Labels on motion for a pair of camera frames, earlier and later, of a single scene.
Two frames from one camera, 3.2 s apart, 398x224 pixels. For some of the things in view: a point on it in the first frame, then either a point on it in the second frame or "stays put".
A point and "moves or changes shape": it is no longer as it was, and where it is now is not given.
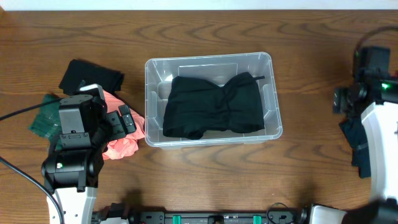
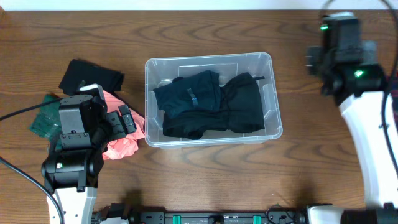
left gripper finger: [127, 119] stays put
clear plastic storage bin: [219, 70] stays put
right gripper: [342, 102] -> [318, 60]
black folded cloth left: [77, 71] stays put
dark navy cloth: [356, 134] moves or changes shape
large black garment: [193, 107] stays put
